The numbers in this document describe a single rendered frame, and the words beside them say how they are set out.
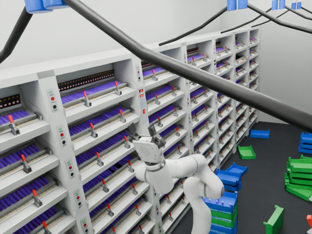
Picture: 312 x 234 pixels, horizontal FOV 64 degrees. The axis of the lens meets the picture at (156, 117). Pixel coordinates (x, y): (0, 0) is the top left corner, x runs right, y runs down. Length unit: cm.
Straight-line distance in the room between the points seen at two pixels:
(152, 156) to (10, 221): 80
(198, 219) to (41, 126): 95
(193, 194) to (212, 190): 13
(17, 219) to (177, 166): 81
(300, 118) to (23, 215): 130
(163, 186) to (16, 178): 70
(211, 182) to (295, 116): 100
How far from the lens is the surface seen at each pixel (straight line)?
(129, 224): 209
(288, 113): 40
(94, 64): 154
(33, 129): 134
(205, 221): 147
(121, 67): 185
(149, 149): 92
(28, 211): 146
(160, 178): 101
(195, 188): 141
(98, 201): 172
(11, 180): 136
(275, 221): 266
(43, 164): 141
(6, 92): 148
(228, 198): 251
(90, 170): 163
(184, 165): 115
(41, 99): 136
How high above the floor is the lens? 192
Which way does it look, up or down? 19 degrees down
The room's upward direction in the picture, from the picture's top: 7 degrees counter-clockwise
